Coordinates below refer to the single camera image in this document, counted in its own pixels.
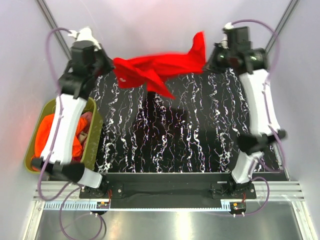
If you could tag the red t shirt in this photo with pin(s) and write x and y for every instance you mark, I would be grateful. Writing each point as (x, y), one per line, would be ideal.
(155, 70)

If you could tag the aluminium corner post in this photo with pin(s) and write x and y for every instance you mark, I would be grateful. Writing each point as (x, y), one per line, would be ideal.
(48, 16)
(288, 12)

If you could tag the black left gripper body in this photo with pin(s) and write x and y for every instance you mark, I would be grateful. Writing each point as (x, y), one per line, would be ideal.
(103, 65)

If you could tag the left orange connector board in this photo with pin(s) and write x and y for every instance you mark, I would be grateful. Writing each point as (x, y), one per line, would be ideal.
(103, 205)

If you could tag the orange connector board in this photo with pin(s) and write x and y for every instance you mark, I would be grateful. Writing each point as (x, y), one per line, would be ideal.
(239, 206)
(103, 205)

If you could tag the right orange connector board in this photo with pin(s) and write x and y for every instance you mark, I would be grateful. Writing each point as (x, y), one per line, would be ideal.
(239, 206)

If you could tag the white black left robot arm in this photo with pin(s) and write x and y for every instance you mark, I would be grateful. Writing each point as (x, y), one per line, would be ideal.
(56, 157)

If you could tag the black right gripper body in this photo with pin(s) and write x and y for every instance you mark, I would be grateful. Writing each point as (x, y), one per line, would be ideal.
(220, 60)

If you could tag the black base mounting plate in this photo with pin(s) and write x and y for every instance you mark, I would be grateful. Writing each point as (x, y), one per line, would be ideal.
(169, 191)

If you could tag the right aluminium corner post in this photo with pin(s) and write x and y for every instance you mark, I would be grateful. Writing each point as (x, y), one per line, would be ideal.
(288, 12)

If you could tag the orange t shirt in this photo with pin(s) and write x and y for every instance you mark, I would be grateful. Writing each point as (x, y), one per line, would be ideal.
(43, 132)

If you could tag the left aluminium corner post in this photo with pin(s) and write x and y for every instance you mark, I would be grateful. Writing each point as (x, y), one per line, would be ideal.
(48, 16)

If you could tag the olive green plastic bin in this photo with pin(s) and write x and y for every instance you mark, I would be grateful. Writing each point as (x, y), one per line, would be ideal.
(89, 146)

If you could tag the aluminium frame rail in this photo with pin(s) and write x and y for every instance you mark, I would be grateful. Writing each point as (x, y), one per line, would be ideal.
(279, 211)

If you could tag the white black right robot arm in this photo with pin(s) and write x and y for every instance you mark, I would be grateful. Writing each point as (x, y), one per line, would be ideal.
(251, 65)

